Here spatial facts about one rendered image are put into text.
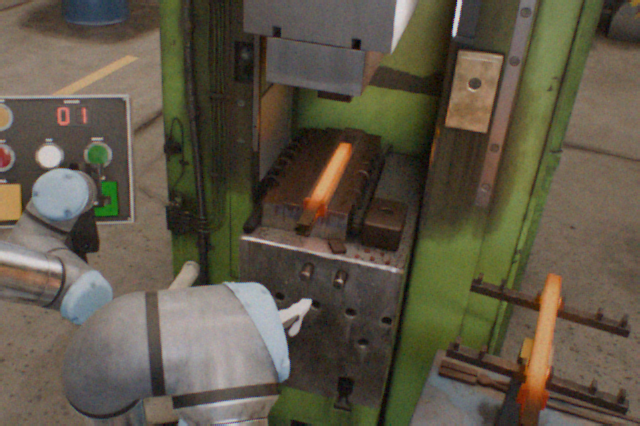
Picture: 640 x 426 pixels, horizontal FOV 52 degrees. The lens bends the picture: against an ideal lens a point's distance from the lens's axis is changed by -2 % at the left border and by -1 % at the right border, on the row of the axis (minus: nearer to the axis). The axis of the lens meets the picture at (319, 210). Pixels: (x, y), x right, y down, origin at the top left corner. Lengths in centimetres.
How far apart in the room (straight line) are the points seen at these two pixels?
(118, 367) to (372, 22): 82
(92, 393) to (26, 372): 182
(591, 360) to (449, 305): 116
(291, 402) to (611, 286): 184
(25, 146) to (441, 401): 104
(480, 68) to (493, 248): 46
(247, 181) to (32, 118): 52
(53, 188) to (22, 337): 171
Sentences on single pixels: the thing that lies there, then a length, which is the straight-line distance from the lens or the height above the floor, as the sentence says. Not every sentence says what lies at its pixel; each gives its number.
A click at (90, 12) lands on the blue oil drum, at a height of 11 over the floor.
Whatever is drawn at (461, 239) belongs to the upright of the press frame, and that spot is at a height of 89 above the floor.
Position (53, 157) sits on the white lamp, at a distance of 151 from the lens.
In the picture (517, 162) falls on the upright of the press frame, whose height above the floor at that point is 112.
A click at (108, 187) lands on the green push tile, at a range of 149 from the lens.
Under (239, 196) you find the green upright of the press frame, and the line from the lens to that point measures 171.
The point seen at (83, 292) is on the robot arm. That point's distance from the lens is 96.
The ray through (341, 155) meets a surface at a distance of 167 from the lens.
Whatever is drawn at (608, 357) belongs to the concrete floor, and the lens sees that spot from 286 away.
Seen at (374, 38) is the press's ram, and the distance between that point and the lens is 129.
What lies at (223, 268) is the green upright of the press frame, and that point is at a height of 65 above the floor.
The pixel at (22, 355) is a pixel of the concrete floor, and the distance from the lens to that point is 265.
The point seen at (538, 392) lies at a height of 98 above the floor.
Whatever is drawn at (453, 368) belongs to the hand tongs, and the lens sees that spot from 155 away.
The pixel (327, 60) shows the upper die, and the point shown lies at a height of 134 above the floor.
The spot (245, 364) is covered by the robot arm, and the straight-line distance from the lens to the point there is 71.
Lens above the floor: 178
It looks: 32 degrees down
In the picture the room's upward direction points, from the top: 5 degrees clockwise
